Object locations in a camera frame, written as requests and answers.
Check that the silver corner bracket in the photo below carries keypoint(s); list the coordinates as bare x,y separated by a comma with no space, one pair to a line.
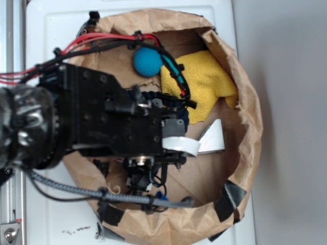
11,234

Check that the black mounting bracket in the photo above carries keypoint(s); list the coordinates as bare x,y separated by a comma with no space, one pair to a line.
5,175

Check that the yellow microfiber cloth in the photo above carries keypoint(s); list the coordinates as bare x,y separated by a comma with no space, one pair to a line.
207,81

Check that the white plastic tray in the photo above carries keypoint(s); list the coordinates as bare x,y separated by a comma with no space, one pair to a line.
52,24

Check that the blue dimpled ball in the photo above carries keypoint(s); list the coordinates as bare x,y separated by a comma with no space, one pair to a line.
147,62

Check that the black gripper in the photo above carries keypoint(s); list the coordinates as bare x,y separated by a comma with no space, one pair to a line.
103,119

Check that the silver metal triangle block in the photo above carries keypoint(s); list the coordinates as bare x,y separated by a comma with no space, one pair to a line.
212,139

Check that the aluminium frame rail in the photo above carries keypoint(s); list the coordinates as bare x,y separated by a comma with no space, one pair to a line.
13,193

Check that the brown paper bag tray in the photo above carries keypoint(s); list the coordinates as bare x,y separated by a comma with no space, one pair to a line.
220,183

